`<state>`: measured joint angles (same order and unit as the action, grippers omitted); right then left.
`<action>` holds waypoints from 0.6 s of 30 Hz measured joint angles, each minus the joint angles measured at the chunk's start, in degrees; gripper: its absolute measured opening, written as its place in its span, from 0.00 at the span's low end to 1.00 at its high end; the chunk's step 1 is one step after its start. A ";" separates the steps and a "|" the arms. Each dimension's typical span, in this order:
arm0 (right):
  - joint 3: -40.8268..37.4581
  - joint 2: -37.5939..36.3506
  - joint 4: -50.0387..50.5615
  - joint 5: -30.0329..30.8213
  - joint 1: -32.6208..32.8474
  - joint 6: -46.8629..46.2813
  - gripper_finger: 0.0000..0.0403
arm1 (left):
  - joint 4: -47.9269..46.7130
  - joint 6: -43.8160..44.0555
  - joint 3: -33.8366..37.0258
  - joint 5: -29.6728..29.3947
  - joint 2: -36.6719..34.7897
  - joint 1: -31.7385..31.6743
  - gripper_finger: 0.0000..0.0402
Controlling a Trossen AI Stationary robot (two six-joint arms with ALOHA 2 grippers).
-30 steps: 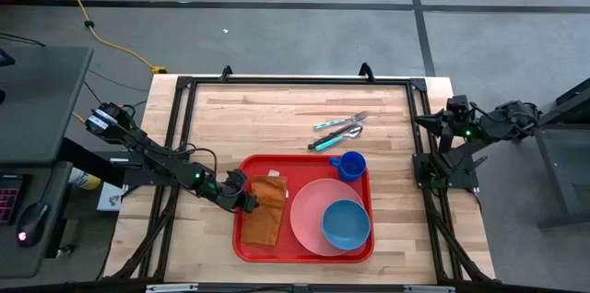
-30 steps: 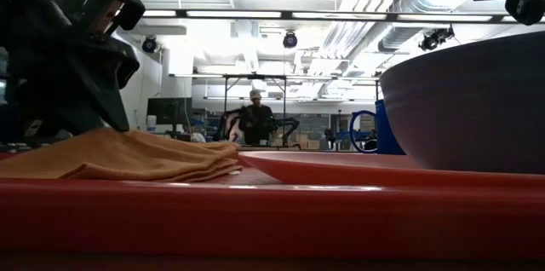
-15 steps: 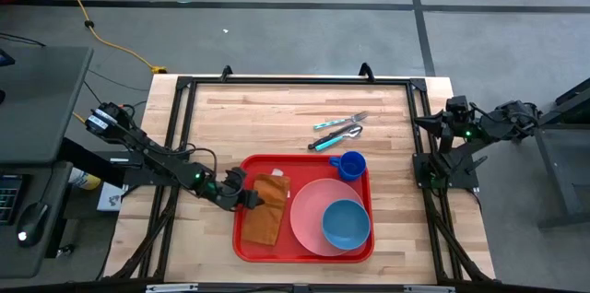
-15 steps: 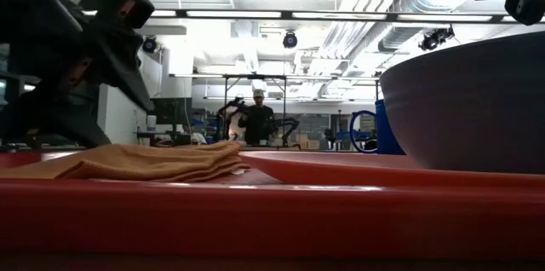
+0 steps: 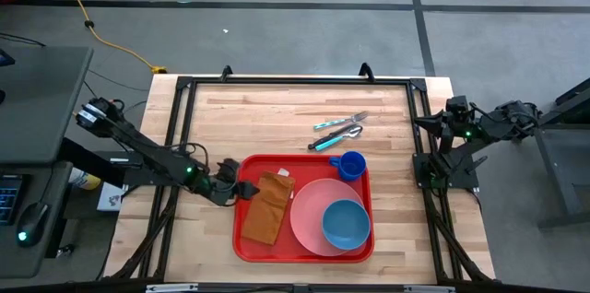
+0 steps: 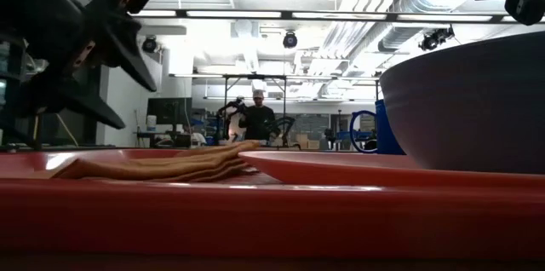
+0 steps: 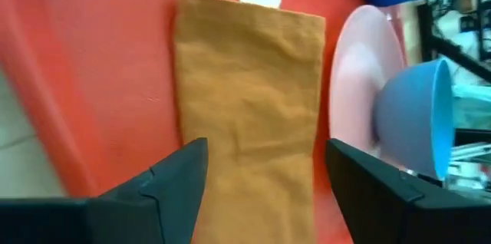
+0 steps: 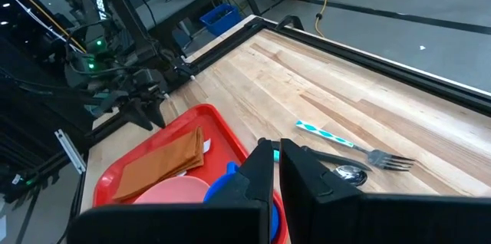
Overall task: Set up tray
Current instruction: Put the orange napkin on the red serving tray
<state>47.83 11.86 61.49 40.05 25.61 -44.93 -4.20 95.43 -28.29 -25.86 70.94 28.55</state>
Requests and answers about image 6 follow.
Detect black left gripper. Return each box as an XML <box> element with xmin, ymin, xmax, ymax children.
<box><xmin>0</xmin><ymin>0</ymin><xmax>158</xmax><ymax>130</ymax></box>

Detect brown cloth napkin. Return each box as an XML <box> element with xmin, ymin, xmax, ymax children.
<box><xmin>50</xmin><ymin>140</ymin><xmax>261</xmax><ymax>183</ymax></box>

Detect blue bowl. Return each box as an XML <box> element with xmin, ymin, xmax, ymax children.
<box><xmin>378</xmin><ymin>31</ymin><xmax>545</xmax><ymax>175</ymax></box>

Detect blue mug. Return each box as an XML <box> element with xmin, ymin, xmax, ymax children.
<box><xmin>348</xmin><ymin>99</ymin><xmax>406</xmax><ymax>156</ymax></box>

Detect pink plate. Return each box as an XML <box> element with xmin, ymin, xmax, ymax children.
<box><xmin>238</xmin><ymin>150</ymin><xmax>545</xmax><ymax>189</ymax></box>

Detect red plastic tray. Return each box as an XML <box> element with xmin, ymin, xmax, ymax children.
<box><xmin>0</xmin><ymin>147</ymin><xmax>545</xmax><ymax>262</ymax></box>

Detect black ceiling spotlight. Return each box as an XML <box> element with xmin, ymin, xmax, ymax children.
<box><xmin>141</xmin><ymin>35</ymin><xmax>158</xmax><ymax>54</ymax></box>
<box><xmin>282</xmin><ymin>31</ymin><xmax>299</xmax><ymax>49</ymax></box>

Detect black computer monitor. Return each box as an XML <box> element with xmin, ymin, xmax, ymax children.
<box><xmin>146</xmin><ymin>97</ymin><xmax>193</xmax><ymax>126</ymax></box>

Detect black ceiling track light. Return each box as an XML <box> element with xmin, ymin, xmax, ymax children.
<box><xmin>418</xmin><ymin>26</ymin><xmax>456</xmax><ymax>52</ymax></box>

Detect person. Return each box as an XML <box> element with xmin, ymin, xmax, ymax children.
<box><xmin>238</xmin><ymin>89</ymin><xmax>277</xmax><ymax>142</ymax></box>

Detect black overhead light bar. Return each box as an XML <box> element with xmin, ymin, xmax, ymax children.
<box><xmin>131</xmin><ymin>9</ymin><xmax>545</xmax><ymax>24</ymax></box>

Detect cardboard boxes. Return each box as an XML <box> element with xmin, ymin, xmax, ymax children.
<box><xmin>296</xmin><ymin>133</ymin><xmax>321</xmax><ymax>150</ymax></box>

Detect silver ventilation duct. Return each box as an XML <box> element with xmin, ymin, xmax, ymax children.
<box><xmin>376</xmin><ymin>0</ymin><xmax>482</xmax><ymax>54</ymax></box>

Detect black background stand frame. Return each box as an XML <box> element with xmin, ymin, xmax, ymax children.
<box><xmin>169</xmin><ymin>73</ymin><xmax>381</xmax><ymax>149</ymax></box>

